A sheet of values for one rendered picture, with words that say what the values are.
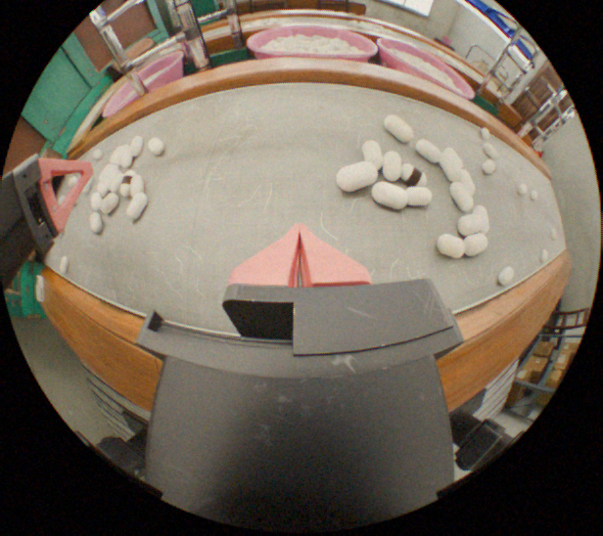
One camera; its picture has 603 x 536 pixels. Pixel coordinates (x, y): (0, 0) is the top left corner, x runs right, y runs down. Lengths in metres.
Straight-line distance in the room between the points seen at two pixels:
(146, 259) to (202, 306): 0.08
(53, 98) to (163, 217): 0.71
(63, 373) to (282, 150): 1.75
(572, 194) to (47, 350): 6.16
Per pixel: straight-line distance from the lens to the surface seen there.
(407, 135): 0.22
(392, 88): 0.31
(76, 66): 0.89
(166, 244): 0.19
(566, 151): 4.65
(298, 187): 0.16
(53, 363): 1.68
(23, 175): 0.17
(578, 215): 4.57
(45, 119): 0.78
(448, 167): 0.23
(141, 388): 0.23
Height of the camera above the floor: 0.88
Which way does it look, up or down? 75 degrees down
